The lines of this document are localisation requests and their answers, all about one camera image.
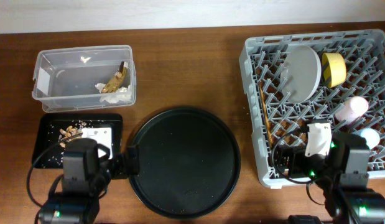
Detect round black serving tray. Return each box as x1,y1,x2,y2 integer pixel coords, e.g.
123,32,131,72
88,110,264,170
129,107,241,220

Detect food scraps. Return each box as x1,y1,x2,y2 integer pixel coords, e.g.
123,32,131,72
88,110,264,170
44,120,93,166

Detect black rectangular tray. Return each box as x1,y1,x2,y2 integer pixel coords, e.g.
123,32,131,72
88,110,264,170
32,113,123,169

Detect blue plastic cup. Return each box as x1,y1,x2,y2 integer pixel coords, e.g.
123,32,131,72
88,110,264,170
353,128,380,149

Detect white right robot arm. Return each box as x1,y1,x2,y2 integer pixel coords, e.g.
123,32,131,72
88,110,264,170
271,143,385,223

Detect white tissue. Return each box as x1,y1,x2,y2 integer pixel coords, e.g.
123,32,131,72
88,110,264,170
100,86,132,104

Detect clear plastic waste bin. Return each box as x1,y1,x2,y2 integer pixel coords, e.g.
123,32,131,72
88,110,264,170
32,45,137,113

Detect gold snack wrapper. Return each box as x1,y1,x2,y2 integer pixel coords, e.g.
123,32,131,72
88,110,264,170
101,61,128,93

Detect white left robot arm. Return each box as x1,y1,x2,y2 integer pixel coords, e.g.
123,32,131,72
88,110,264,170
34,144,139,223

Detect grey round plate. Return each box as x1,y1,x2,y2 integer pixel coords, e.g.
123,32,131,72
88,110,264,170
281,45,322,103

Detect pink plastic cup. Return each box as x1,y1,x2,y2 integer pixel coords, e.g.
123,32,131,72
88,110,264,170
335,96,369,124

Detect wooden chopstick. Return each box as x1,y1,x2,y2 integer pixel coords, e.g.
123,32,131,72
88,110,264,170
259,82,272,150

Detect yellow bowl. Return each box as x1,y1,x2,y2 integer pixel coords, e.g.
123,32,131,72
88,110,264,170
322,53,347,88

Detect grey dishwasher rack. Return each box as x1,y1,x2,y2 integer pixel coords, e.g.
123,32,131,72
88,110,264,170
239,29,385,189

